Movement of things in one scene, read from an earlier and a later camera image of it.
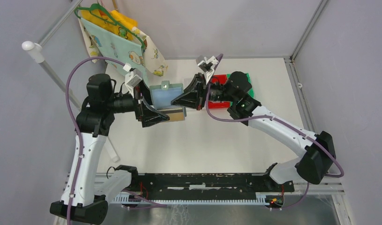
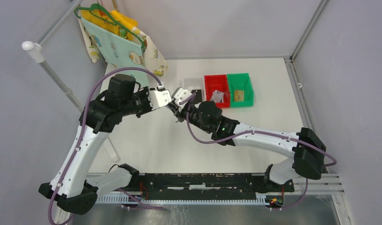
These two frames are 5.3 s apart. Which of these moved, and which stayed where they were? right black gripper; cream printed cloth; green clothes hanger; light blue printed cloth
Moved: right black gripper
Stayed: cream printed cloth; light blue printed cloth; green clothes hanger
